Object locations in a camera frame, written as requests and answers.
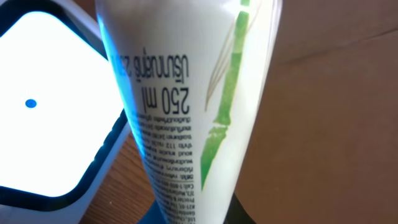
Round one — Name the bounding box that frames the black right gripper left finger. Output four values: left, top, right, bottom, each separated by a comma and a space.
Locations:
137, 201, 166, 224

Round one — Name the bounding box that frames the white tube gold cap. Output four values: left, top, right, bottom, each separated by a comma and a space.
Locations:
96, 0, 282, 223

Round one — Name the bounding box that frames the white barcode scanner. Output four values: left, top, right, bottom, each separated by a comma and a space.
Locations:
1, 1, 129, 223

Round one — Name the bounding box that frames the brown cardboard backdrop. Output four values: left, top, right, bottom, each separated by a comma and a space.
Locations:
236, 0, 397, 223

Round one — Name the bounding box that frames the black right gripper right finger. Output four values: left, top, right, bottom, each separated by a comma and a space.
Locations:
223, 194, 256, 224

